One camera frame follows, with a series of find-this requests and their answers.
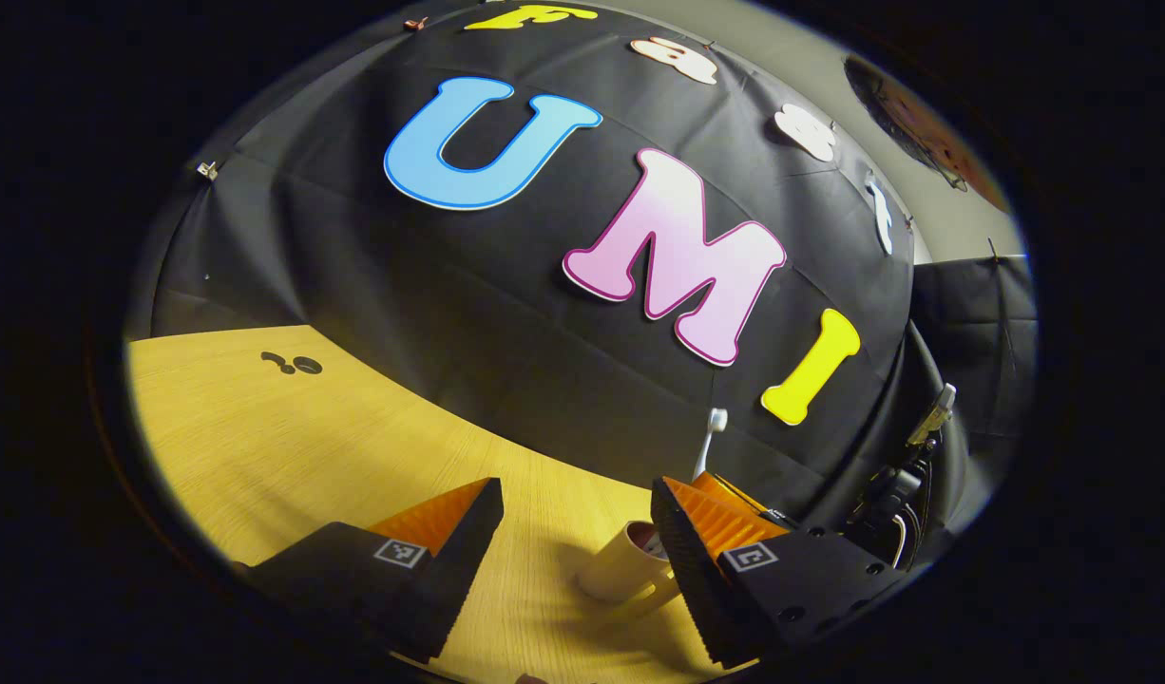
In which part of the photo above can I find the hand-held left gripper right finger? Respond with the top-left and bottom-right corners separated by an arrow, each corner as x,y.
650,477 -> 907,669

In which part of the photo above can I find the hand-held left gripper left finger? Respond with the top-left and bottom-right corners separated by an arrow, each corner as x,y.
243,476 -> 506,664

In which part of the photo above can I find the beige cup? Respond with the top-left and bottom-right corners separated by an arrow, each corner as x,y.
576,520 -> 683,618

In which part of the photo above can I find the white toothbrush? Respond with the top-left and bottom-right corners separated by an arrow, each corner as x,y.
692,408 -> 729,481

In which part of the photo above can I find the wooden desktop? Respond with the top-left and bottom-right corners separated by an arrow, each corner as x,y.
126,325 -> 735,680

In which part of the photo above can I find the black backdrop cloth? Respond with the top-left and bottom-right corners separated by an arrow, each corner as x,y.
126,0 -> 1040,542

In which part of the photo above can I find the round wall picture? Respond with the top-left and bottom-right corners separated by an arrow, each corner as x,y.
844,55 -> 1011,215

